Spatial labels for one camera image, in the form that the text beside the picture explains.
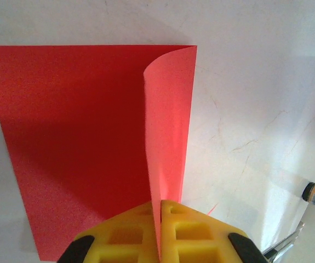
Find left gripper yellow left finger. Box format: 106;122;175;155
57;202;158;263

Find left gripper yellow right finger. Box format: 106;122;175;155
159;199;265;263

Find red square paper sheet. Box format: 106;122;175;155
0;44;198;261

